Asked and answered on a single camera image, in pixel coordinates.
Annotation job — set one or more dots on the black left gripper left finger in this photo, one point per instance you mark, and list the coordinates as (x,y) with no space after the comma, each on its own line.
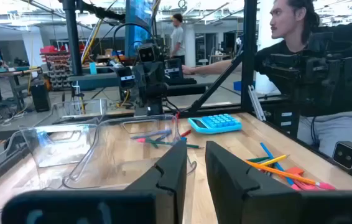
(173,174)

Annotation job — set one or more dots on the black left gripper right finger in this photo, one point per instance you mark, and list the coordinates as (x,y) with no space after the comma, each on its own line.
(238,193)

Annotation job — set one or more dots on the green pencil pink eraser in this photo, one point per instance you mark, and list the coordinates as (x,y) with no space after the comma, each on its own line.
(169,143)

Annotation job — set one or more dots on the dark green marker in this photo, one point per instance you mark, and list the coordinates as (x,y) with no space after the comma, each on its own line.
(257,159)

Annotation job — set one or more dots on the red crayon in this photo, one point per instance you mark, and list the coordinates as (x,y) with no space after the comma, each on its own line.
(186,133)

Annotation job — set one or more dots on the grey pen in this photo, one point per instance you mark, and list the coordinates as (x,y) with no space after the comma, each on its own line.
(151,134)

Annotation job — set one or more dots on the yellow pencil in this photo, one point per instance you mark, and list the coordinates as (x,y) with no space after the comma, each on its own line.
(275,160)

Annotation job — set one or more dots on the blue pencil pink eraser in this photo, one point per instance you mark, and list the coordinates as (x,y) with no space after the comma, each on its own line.
(269,154)

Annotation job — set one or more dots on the orange pencil pink eraser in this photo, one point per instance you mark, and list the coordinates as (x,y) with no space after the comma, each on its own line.
(288,176)

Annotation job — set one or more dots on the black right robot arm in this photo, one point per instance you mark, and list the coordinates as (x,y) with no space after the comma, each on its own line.
(148,107)

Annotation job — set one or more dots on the red zip tie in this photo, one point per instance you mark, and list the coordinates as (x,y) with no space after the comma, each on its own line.
(178,115)

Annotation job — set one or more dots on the blue display panel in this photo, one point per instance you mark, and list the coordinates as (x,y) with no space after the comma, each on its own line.
(138,25)

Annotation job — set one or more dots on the teal cup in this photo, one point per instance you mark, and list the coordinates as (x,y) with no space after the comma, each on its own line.
(93,68)

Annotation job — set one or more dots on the red eraser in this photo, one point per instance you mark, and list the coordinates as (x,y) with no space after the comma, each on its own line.
(295,170)

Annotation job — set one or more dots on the teal calculator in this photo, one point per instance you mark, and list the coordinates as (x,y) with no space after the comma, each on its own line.
(214,124)

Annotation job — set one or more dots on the silver aluminium bars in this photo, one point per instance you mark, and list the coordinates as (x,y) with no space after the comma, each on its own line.
(257,102)

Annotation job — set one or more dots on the blue crate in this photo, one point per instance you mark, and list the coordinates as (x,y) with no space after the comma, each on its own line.
(244,85)

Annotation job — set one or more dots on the red parts bin rack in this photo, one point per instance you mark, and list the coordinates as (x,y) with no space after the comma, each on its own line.
(54,65)

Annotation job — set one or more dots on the black computer tower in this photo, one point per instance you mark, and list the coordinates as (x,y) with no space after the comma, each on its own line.
(40,98)

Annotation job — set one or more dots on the grey workbench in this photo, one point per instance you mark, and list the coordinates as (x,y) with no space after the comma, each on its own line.
(8,74)

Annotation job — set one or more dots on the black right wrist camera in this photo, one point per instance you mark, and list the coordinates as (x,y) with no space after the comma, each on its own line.
(147,53)

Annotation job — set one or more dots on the black aluminium frame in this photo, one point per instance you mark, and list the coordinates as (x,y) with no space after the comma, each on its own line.
(249,62)

